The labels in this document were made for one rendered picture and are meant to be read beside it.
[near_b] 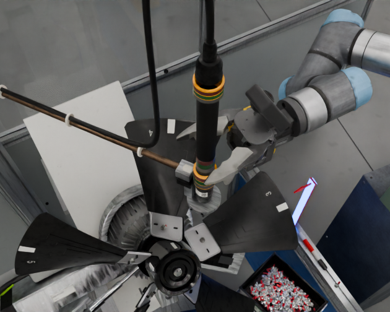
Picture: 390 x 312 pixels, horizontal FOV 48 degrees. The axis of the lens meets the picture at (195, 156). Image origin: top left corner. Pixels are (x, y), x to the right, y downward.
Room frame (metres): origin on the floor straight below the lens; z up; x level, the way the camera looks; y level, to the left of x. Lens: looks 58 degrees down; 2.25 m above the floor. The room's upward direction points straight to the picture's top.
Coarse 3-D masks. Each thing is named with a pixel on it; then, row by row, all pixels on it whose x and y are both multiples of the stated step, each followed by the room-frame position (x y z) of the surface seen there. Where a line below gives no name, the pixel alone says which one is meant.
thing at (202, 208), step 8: (184, 160) 0.43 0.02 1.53; (176, 168) 0.41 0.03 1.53; (176, 176) 0.41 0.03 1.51; (184, 176) 0.40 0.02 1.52; (192, 176) 0.41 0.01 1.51; (184, 184) 0.39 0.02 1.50; (192, 184) 0.40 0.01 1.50; (184, 192) 0.40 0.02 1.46; (192, 192) 0.40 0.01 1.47; (216, 192) 0.41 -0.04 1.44; (192, 200) 0.39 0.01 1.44; (216, 200) 0.39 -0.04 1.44; (192, 208) 0.37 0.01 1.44; (200, 208) 0.37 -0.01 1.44; (208, 208) 0.37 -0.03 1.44; (216, 208) 0.37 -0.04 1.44
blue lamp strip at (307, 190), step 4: (312, 184) 0.56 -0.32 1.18; (308, 188) 0.57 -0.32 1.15; (312, 188) 0.56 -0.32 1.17; (304, 192) 0.57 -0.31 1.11; (308, 192) 0.56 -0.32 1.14; (304, 196) 0.57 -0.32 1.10; (308, 196) 0.56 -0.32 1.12; (300, 200) 0.57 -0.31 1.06; (304, 200) 0.56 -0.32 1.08; (300, 204) 0.57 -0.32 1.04; (304, 204) 0.56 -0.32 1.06; (296, 208) 0.58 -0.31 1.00; (300, 208) 0.56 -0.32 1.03; (296, 212) 0.57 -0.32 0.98; (300, 212) 0.56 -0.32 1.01; (292, 216) 0.58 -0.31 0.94; (296, 216) 0.57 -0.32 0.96; (296, 220) 0.56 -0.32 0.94
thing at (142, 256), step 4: (128, 252) 0.34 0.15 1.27; (132, 252) 0.34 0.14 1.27; (136, 252) 0.34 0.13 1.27; (124, 256) 0.34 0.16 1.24; (128, 256) 0.34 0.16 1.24; (132, 256) 0.34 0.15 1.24; (140, 256) 0.34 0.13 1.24; (144, 256) 0.34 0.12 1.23; (148, 256) 0.34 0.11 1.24; (120, 260) 0.34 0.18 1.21; (124, 260) 0.34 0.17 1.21; (128, 260) 0.34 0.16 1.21; (136, 260) 0.34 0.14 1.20; (140, 260) 0.34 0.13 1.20
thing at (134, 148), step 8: (8, 96) 0.59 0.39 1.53; (24, 104) 0.57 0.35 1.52; (40, 112) 0.55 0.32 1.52; (48, 112) 0.55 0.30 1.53; (64, 120) 0.53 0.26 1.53; (80, 128) 0.51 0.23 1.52; (88, 128) 0.51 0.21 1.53; (104, 136) 0.49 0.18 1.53; (120, 144) 0.47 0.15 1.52; (128, 144) 0.47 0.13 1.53; (136, 152) 0.45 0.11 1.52; (144, 152) 0.45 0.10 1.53; (152, 152) 0.45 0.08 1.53; (160, 160) 0.43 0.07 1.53; (168, 160) 0.43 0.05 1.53
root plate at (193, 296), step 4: (200, 276) 0.34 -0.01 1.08; (200, 280) 0.33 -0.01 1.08; (196, 284) 0.32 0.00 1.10; (192, 288) 0.30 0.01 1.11; (196, 288) 0.30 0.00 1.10; (188, 292) 0.29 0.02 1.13; (192, 292) 0.29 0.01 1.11; (196, 292) 0.29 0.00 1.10; (188, 296) 0.28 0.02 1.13; (192, 296) 0.28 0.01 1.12; (196, 296) 0.28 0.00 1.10; (192, 300) 0.27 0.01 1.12; (196, 300) 0.27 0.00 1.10
